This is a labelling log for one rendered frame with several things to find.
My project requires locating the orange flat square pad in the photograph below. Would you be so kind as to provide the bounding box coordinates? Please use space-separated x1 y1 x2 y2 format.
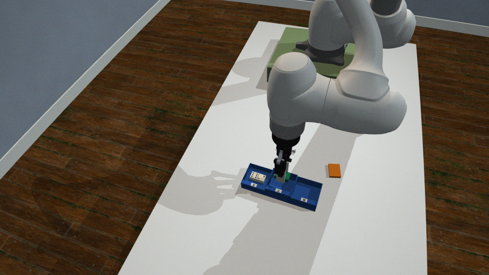
328 163 341 178

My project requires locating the green battery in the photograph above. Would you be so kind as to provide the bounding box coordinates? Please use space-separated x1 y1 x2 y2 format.
274 172 291 183

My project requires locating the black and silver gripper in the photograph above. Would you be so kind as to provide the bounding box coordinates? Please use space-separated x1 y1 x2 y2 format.
272 133 300 183

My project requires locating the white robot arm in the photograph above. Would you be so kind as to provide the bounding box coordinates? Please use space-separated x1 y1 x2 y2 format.
267 0 416 140

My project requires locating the blue rack of bins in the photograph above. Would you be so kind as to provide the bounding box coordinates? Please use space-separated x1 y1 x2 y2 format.
241 163 323 212

